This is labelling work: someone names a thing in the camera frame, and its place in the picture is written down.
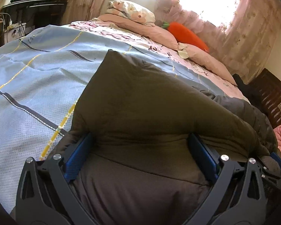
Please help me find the dark brown puffer jacket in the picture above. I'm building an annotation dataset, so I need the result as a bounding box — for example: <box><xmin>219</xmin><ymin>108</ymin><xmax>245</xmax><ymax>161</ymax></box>
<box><xmin>10</xmin><ymin>49</ymin><xmax>281</xmax><ymax>225</ymax></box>

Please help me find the dark wooden headboard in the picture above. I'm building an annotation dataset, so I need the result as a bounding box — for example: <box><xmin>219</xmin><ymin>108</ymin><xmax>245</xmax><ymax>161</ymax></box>
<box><xmin>249</xmin><ymin>69</ymin><xmax>281</xmax><ymax>128</ymax></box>

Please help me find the black garment by headboard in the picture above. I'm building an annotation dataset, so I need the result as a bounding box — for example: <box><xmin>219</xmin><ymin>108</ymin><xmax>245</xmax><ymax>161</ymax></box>
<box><xmin>232</xmin><ymin>74</ymin><xmax>254</xmax><ymax>95</ymax></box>

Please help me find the blue and pink quilt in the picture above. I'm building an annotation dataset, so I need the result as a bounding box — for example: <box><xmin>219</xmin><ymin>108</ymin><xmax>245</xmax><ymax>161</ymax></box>
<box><xmin>0</xmin><ymin>22</ymin><xmax>243</xmax><ymax>212</ymax></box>

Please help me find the orange carrot plush toy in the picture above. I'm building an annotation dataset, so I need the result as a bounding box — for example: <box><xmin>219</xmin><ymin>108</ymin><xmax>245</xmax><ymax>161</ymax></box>
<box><xmin>161</xmin><ymin>22</ymin><xmax>209</xmax><ymax>53</ymax></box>

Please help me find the long pink pillow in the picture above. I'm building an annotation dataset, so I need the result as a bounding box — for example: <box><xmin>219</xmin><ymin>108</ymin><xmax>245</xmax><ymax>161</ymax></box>
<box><xmin>98</xmin><ymin>14</ymin><xmax>236</xmax><ymax>85</ymax></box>

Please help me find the floral lace curtain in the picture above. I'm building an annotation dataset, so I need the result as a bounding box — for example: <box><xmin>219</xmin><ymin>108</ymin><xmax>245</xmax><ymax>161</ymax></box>
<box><xmin>62</xmin><ymin>0</ymin><xmax>281</xmax><ymax>83</ymax></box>

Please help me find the black desk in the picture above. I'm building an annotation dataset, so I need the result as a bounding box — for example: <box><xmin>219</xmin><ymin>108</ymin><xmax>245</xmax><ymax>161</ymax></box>
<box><xmin>0</xmin><ymin>0</ymin><xmax>67</xmax><ymax>32</ymax></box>

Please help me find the floral white pillow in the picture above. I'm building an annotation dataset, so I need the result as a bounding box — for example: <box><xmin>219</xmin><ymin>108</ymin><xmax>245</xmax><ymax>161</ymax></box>
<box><xmin>106</xmin><ymin>0</ymin><xmax>155</xmax><ymax>25</ymax></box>

